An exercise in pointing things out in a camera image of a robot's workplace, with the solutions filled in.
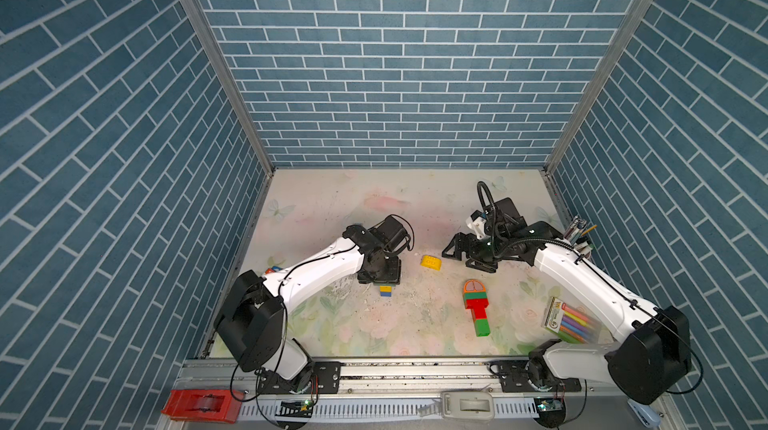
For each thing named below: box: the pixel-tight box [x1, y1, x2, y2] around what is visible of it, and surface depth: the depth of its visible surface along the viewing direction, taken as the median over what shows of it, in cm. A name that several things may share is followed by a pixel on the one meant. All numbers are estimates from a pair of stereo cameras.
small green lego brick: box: [475, 319, 491, 337], surface depth 82 cm
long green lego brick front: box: [464, 292, 487, 302], surface depth 88 cm
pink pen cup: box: [564, 215, 588, 245], surface depth 86 cm
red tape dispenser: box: [161, 389, 245, 424], surface depth 67 cm
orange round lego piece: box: [464, 279, 487, 293], surface depth 88 cm
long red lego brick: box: [465, 298, 489, 309], surface depth 86 cm
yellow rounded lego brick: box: [420, 255, 443, 271], surface depth 96 cm
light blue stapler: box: [627, 399, 661, 429], surface depth 69 cm
